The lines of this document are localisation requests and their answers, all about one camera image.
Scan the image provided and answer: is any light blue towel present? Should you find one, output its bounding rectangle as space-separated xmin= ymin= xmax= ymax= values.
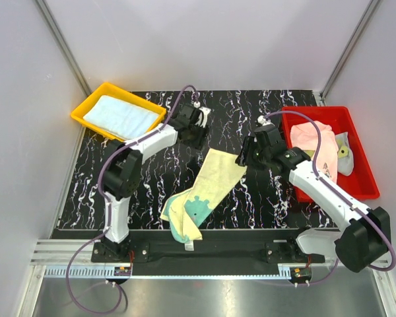
xmin=83 ymin=95 xmax=158 ymax=140

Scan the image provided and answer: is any grey towel in bin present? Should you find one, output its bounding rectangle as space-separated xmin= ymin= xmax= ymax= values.
xmin=335 ymin=132 xmax=354 ymax=176

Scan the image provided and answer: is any left aluminium frame post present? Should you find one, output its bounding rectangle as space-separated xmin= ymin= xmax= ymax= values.
xmin=33 ymin=0 xmax=92 ymax=96

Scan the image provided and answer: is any aluminium frame post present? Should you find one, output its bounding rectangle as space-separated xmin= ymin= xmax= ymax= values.
xmin=319 ymin=0 xmax=383 ymax=106
xmin=33 ymin=0 xmax=92 ymax=96

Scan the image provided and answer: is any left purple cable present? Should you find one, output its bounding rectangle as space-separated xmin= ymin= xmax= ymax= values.
xmin=64 ymin=85 xmax=201 ymax=314

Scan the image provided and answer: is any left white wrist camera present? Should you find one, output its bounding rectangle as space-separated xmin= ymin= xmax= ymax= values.
xmin=193 ymin=101 xmax=212 ymax=127

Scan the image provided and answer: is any purple cable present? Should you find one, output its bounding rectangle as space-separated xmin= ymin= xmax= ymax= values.
xmin=64 ymin=85 xmax=201 ymax=314
xmin=257 ymin=110 xmax=396 ymax=287

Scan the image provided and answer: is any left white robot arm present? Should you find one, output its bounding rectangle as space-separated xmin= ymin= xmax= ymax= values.
xmin=98 ymin=104 xmax=211 ymax=262

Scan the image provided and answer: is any right aluminium frame post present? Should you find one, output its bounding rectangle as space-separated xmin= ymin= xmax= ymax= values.
xmin=319 ymin=0 xmax=383 ymax=106

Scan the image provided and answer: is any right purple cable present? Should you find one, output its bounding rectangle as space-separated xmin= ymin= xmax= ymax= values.
xmin=257 ymin=110 xmax=396 ymax=287

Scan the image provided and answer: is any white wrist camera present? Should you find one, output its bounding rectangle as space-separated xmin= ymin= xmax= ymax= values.
xmin=193 ymin=101 xmax=212 ymax=127
xmin=256 ymin=116 xmax=275 ymax=131

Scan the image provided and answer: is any pink towel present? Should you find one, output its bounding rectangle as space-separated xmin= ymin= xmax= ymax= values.
xmin=289 ymin=120 xmax=339 ymax=183

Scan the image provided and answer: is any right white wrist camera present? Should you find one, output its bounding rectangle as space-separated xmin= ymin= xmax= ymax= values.
xmin=256 ymin=116 xmax=275 ymax=131

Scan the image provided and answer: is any red plastic bin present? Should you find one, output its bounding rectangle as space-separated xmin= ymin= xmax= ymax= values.
xmin=283 ymin=106 xmax=380 ymax=201

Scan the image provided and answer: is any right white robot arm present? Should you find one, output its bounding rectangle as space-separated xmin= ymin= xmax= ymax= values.
xmin=236 ymin=125 xmax=392 ymax=273

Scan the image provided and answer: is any yellow plastic tray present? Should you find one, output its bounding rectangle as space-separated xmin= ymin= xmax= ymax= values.
xmin=71 ymin=83 xmax=166 ymax=142

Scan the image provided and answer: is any slotted white cable duct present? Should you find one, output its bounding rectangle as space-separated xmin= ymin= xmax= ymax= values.
xmin=44 ymin=265 xmax=132 ymax=279

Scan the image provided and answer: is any pale yellow towel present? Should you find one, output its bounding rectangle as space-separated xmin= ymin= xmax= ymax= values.
xmin=160 ymin=149 xmax=247 ymax=252

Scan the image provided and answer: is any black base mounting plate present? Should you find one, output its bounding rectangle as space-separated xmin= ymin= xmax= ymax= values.
xmin=92 ymin=229 xmax=325 ymax=279

